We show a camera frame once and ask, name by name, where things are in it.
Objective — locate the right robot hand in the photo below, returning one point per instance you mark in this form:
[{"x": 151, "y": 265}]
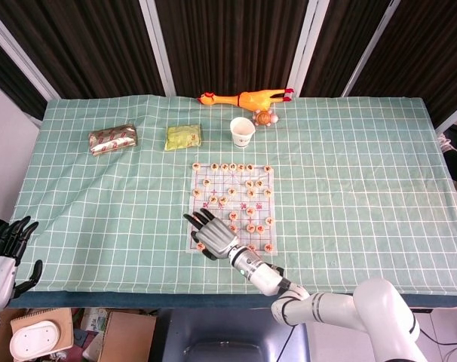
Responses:
[{"x": 217, "y": 237}]

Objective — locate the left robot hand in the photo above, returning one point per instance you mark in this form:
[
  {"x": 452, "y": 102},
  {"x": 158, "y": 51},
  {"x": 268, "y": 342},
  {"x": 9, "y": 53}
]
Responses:
[{"x": 0, "y": 279}]

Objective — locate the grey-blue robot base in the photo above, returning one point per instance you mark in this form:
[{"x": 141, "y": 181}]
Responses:
[{"x": 228, "y": 332}]

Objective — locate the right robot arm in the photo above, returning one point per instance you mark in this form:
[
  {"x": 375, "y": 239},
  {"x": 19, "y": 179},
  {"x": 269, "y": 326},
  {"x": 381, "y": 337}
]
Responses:
[{"x": 326, "y": 305}]

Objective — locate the translucent xiangqi board sheet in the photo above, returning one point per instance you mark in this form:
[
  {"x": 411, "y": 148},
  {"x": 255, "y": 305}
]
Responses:
[{"x": 264, "y": 207}]

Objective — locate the white oval plastic cover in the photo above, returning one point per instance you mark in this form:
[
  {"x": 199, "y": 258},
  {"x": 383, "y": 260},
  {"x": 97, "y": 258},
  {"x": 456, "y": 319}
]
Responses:
[{"x": 32, "y": 337}]

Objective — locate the brown spiral notebook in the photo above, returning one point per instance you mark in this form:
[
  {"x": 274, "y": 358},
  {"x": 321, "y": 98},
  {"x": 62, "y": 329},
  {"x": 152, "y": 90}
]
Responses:
[{"x": 64, "y": 320}]

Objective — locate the green checked tablecloth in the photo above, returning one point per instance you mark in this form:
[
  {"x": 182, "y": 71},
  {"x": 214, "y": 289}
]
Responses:
[{"x": 119, "y": 211}]

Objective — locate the printed paper stack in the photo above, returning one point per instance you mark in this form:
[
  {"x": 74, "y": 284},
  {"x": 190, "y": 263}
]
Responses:
[{"x": 94, "y": 320}]

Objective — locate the white paper cup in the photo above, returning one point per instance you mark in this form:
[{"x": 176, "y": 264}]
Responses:
[{"x": 243, "y": 137}]

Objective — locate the yellow-green snack packet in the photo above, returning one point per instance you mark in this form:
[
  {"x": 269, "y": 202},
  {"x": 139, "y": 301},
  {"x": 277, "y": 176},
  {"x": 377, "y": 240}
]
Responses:
[{"x": 183, "y": 137}]

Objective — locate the small turtle toy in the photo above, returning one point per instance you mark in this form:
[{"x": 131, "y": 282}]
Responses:
[{"x": 263, "y": 118}]

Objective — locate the brown cardboard box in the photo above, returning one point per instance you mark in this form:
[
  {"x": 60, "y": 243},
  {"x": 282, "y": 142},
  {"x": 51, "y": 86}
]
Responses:
[{"x": 126, "y": 335}]

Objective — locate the yellow rubber chicken toy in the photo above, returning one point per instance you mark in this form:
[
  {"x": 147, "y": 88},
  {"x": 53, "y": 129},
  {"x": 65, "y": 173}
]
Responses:
[{"x": 251, "y": 100}]

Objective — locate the red-silver wrapped snack package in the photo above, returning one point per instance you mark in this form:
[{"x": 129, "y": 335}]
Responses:
[{"x": 113, "y": 138}]

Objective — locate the white crumpled cloth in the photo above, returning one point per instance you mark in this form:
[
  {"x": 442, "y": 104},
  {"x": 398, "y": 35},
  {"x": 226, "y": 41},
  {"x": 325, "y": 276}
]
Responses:
[{"x": 445, "y": 142}]

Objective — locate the white panel frame post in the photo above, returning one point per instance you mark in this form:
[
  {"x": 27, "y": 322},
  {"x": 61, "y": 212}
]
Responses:
[
  {"x": 158, "y": 45},
  {"x": 453, "y": 120},
  {"x": 21, "y": 63},
  {"x": 372, "y": 45},
  {"x": 308, "y": 45}
]

